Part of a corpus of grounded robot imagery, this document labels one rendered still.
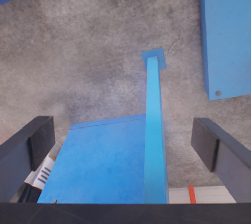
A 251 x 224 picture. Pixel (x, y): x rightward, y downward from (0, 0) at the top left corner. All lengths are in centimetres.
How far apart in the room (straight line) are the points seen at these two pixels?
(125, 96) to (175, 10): 64
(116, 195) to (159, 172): 56
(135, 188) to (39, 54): 101
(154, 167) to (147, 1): 81
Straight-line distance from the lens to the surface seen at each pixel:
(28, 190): 164
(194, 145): 17
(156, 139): 64
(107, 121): 149
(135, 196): 107
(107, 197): 112
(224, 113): 152
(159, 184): 55
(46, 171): 177
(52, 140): 17
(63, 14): 118
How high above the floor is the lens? 105
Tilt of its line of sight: 51 degrees down
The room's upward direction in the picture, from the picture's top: 170 degrees counter-clockwise
